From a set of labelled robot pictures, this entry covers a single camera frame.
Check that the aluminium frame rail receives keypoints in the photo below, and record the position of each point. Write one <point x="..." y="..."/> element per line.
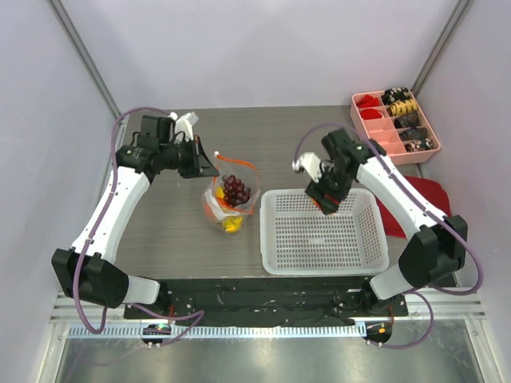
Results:
<point x="71" y="32"/>

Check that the yellow striped rolled cloth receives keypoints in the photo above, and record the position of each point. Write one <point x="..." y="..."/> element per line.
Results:
<point x="401" y="108"/>

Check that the orange toy pumpkin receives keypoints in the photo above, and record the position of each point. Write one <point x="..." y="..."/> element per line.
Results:
<point x="207" y="209"/>

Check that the white perforated plastic basket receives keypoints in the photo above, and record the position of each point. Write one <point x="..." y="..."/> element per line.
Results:
<point x="297" y="239"/>

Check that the red cloth piece lower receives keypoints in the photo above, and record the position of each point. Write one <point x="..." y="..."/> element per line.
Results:
<point x="370" y="114"/>

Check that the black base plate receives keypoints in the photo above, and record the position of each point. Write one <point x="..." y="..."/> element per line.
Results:
<point x="271" y="302"/>

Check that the red cloth piece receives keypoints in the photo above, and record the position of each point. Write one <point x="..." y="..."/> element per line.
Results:
<point x="370" y="114"/>
<point x="367" y="101"/>

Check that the red cloth piece upper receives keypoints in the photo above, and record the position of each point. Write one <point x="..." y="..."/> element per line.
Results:
<point x="367" y="101"/>

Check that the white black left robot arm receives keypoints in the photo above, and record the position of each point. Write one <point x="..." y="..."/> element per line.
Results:
<point x="87" y="269"/>

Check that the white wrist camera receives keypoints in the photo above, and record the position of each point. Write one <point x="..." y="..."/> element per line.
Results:
<point x="310" y="163"/>
<point x="183" y="128"/>

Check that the white slotted cable duct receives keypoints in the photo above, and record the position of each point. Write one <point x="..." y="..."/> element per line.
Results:
<point x="148" y="330"/>

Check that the dark red toy grapes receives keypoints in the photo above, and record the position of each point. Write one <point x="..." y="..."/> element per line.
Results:
<point x="236" y="191"/>

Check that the yellow toy banana bunch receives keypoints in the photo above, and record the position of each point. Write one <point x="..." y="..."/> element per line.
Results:
<point x="230" y="219"/>

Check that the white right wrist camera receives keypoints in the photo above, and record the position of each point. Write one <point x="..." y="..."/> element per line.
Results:
<point x="310" y="163"/>

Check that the pink compartment tray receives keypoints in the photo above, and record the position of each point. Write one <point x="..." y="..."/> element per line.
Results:
<point x="372" y="120"/>

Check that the dark dotted rolled cloth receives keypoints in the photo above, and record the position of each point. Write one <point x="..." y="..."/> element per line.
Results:
<point x="424" y="144"/>

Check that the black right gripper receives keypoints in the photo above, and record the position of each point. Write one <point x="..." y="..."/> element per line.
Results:
<point x="325" y="193"/>

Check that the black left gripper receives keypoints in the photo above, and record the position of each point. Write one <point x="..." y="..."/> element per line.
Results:
<point x="200" y="165"/>

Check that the dark brown rolled cloth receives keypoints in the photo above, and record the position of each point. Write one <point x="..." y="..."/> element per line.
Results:
<point x="408" y="120"/>

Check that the dark patterned rolled cloth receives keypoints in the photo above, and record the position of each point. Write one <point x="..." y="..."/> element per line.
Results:
<point x="412" y="134"/>

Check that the black floral rolled cloth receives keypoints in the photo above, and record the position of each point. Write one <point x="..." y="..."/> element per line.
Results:
<point x="395" y="94"/>

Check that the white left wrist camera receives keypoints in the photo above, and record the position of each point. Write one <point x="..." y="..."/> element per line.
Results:
<point x="183" y="128"/>

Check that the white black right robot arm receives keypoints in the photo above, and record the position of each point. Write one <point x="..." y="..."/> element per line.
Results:
<point x="437" y="243"/>

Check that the folded red cloth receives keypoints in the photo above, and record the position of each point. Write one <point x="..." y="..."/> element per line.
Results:
<point x="430" y="190"/>

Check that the clear zip bag orange zipper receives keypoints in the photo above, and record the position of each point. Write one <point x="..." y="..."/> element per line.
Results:
<point x="240" y="168"/>

